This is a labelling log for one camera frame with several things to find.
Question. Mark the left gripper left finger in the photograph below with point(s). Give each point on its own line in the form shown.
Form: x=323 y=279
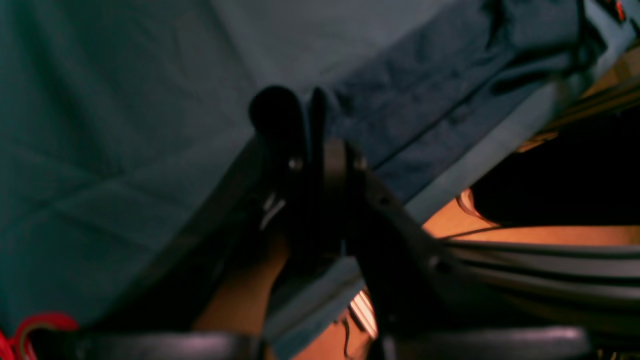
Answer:
x=278 y=190

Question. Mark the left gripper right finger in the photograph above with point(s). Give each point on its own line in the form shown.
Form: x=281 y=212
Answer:
x=427 y=304

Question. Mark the dark blue T-shirt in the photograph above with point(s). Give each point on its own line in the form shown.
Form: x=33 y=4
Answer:
x=426 y=101

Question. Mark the light blue table cloth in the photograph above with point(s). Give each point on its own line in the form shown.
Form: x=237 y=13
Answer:
x=120 y=117

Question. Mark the red tape roll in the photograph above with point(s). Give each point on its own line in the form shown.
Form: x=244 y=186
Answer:
x=19 y=346

